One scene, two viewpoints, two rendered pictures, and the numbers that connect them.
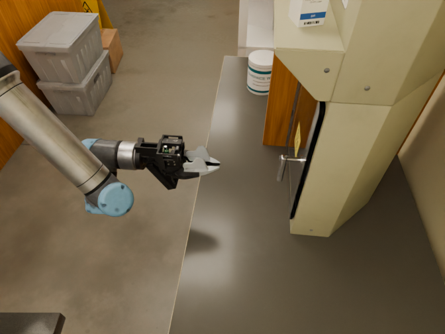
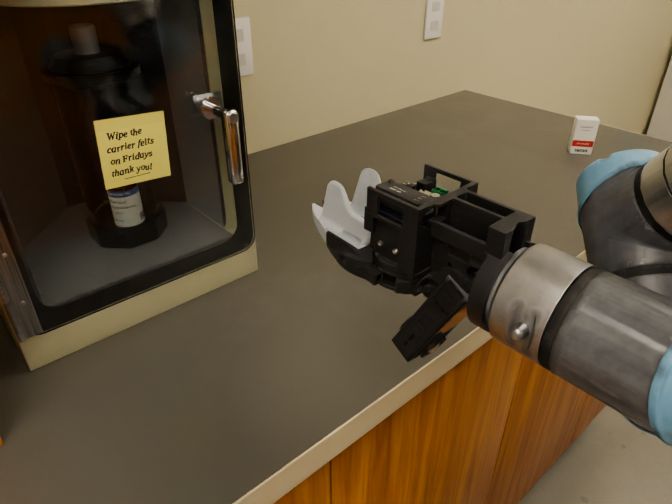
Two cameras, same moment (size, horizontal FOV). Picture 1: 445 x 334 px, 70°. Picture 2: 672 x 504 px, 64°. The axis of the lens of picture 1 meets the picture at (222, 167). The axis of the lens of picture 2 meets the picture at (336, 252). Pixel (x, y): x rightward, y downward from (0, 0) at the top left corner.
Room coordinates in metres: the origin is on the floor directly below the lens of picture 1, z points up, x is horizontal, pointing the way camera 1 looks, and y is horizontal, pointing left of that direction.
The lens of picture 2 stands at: (0.89, 0.33, 1.39)
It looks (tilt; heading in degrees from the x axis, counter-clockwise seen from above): 32 degrees down; 222
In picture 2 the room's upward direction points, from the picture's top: straight up
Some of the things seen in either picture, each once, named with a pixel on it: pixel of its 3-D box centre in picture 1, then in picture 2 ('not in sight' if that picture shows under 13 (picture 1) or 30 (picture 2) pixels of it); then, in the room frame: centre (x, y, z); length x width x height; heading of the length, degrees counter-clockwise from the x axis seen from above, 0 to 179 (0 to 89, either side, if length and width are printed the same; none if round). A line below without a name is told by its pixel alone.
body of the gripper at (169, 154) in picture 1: (161, 156); (445, 246); (0.58, 0.16, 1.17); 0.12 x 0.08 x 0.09; 84
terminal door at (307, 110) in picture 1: (299, 133); (121, 135); (0.64, -0.21, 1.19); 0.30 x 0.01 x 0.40; 174
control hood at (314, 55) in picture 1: (298, 34); not in sight; (0.65, -0.16, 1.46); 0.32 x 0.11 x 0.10; 174
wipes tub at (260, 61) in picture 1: (262, 72); not in sight; (1.23, -0.17, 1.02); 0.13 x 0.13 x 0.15
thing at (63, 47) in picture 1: (67, 47); not in sight; (2.47, 1.27, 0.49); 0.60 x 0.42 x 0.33; 174
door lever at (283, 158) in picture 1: (288, 168); (225, 141); (0.54, -0.17, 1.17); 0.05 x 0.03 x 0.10; 84
